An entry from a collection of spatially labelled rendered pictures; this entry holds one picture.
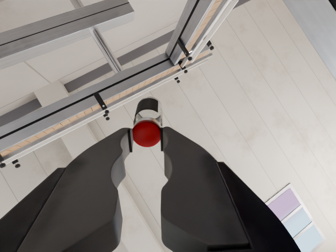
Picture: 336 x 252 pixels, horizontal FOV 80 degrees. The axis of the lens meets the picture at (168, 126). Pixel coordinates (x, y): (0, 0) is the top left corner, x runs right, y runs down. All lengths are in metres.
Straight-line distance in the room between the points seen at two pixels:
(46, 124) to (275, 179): 2.92
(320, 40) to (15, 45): 1.15
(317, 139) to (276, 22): 1.93
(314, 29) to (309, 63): 3.53
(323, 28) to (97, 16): 1.04
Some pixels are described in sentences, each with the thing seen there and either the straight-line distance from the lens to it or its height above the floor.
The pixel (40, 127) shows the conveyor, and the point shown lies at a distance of 1.03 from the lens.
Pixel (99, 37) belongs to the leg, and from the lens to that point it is 1.21.
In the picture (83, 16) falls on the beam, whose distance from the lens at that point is 1.27.
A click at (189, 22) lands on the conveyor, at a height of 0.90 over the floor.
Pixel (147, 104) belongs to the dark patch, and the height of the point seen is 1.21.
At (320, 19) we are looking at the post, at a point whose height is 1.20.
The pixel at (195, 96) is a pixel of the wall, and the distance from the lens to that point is 2.88.
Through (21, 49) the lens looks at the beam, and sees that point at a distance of 1.21.
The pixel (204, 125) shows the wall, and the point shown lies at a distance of 2.83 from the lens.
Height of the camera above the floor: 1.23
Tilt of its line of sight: 2 degrees down
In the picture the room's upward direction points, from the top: 148 degrees clockwise
